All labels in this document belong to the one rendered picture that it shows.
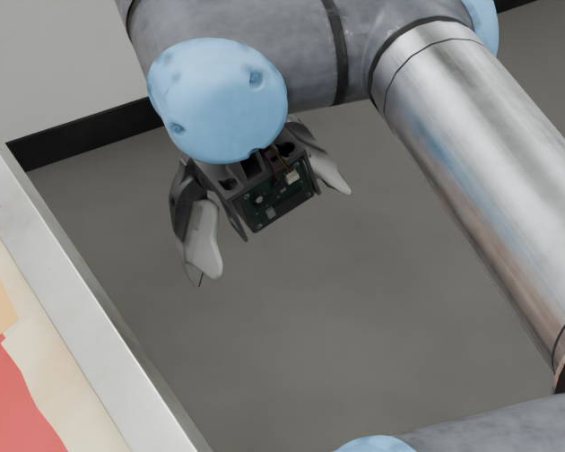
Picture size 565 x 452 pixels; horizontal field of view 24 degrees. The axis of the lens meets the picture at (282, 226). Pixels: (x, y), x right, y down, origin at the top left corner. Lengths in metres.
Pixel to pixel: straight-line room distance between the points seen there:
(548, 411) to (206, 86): 0.32
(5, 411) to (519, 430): 0.58
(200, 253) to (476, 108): 0.39
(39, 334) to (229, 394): 1.95
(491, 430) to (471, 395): 2.47
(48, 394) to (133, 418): 0.12
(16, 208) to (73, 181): 2.48
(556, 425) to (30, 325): 0.60
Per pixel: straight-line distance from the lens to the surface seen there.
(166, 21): 0.80
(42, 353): 1.02
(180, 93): 0.76
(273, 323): 3.10
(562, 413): 0.52
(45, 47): 3.41
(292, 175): 0.97
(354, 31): 0.80
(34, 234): 1.03
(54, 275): 0.99
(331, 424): 2.90
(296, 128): 1.04
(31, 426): 1.00
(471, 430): 0.51
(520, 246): 0.64
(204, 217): 1.03
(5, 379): 1.03
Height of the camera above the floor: 2.23
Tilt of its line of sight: 42 degrees down
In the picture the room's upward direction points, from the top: straight up
